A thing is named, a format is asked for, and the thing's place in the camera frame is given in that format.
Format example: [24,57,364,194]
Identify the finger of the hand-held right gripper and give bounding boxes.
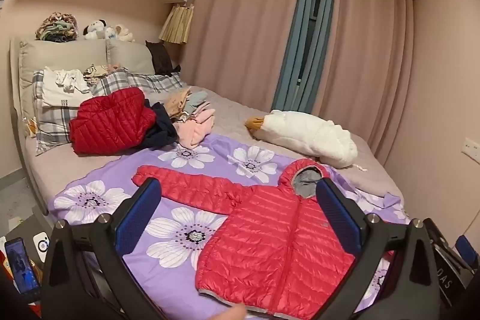
[454,235,480,270]

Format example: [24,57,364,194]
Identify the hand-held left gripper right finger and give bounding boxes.
[316,178,441,320]

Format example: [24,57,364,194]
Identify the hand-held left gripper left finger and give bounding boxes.
[40,178,166,320]

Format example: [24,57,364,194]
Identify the bright red hooded puffer jacket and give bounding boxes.
[131,159,394,317]

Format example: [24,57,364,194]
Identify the white folded clothes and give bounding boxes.
[41,67,92,108]

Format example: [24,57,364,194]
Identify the pile of patterned clothes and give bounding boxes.
[35,12,79,42]

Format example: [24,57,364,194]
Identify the purple floral blanket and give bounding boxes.
[52,133,413,320]

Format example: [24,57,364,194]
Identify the white goose plush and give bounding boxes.
[244,109,359,169]

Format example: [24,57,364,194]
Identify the navy garment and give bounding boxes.
[144,100,179,150]

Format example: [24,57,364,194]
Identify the dark red puffer jacket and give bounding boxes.
[68,87,158,156]

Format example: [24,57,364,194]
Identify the pink garment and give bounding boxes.
[174,108,216,149]

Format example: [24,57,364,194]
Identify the black box with white logo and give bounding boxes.
[7,215,53,264]

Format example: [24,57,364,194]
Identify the tan striped garment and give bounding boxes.
[165,88,192,118]

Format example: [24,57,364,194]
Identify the smartphone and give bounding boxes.
[4,237,41,296]

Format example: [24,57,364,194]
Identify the plaid pillow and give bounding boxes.
[32,70,98,156]
[94,68,188,96]

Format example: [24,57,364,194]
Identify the cartoon print cloth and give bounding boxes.
[84,64,121,81]

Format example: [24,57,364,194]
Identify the pink curtain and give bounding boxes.
[180,0,308,111]
[311,0,419,156]

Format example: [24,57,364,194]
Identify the black cat cushion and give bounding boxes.
[145,40,181,76]

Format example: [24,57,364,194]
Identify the grey headboard cushion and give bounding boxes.
[107,39,154,75]
[19,40,109,118]

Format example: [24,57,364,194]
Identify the blue curtain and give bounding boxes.
[272,0,338,112]

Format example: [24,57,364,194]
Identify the cream plush toy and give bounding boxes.
[113,24,136,42]

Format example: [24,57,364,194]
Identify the white and black dog plush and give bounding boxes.
[83,19,107,40]

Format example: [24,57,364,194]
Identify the pleated lampshade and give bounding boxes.
[159,4,195,44]

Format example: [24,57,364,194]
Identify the wall socket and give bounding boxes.
[461,137,480,159]

